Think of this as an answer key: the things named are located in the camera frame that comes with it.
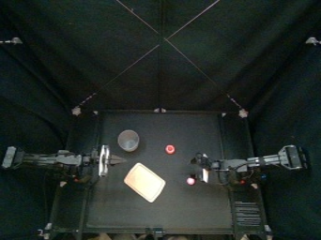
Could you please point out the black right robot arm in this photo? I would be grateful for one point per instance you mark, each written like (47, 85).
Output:
(268, 160)

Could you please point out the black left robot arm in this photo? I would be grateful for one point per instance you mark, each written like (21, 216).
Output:
(46, 159)

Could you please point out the pink ball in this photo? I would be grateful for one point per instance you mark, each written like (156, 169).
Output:
(190, 181)

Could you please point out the grey speckled cup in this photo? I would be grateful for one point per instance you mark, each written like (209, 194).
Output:
(129, 142)

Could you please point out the red toy tomato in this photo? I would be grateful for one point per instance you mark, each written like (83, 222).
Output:
(170, 149)

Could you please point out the cream and orange tray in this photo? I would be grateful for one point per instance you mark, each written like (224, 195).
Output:
(145, 182)

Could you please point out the small table corner piece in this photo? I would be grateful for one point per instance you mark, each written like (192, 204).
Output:
(224, 114)
(96, 112)

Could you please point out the white text label sticker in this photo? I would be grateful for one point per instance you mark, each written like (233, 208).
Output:
(247, 214)

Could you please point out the small white base bracket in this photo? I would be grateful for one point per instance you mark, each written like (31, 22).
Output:
(63, 183)
(255, 186)

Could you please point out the metal corner bracket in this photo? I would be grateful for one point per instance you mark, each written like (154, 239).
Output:
(243, 113)
(75, 110)

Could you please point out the metal post foot bracket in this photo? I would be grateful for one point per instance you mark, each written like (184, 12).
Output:
(160, 110)

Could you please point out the metal frame post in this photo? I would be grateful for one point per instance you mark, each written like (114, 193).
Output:
(161, 62)

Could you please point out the metal frame bracket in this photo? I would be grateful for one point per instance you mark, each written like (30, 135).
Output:
(312, 40)
(15, 40)

